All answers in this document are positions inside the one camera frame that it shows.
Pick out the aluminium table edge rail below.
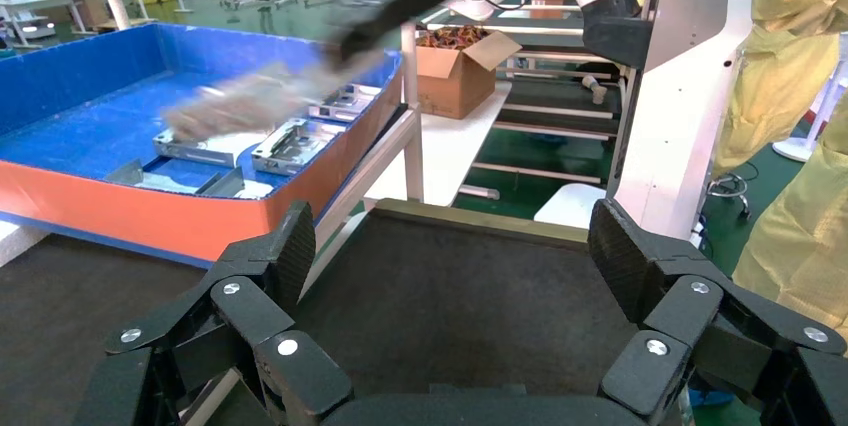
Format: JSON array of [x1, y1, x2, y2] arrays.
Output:
[[177, 106, 423, 426]]

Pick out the white table leg post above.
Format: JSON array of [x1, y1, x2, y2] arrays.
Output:
[[400, 20, 426, 204]]

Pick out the blue shoe cover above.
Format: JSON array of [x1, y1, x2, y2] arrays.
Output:
[[687, 387, 738, 410]]

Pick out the dark felt table mat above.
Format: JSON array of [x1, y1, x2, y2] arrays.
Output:
[[0, 232, 223, 426]]

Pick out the brown cardboard box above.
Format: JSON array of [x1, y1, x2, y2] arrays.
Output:
[[415, 26, 524, 122]]

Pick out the white floor stand base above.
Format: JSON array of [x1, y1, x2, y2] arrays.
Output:
[[770, 35, 848, 165]]

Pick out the stamped sheet metal bracket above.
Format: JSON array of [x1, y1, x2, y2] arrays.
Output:
[[104, 157, 221, 197], [160, 50, 387, 144], [197, 167, 277, 202], [306, 83, 384, 124], [250, 116, 347, 177], [152, 128, 268, 171]]

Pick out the black container tray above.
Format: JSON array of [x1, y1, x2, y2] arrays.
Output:
[[205, 197, 641, 426]]

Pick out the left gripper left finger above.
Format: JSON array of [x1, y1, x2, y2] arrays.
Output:
[[71, 200, 354, 426]]

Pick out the white side table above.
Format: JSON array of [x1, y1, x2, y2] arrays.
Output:
[[362, 81, 513, 210]]

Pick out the white roller rack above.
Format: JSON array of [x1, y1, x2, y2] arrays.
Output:
[[423, 4, 632, 187]]

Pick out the white robot torso column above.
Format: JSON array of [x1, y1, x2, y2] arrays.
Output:
[[606, 0, 758, 242]]

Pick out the colourful wire bundle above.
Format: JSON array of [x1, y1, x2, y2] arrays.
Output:
[[416, 24, 493, 51]]

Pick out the chrome stool wheel base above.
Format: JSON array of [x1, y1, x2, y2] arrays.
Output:
[[704, 169, 755, 223]]

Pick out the blue corrugated plastic box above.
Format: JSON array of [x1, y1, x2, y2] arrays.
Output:
[[0, 21, 406, 272]]

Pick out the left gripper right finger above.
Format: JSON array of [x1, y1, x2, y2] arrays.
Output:
[[586, 196, 848, 426]]

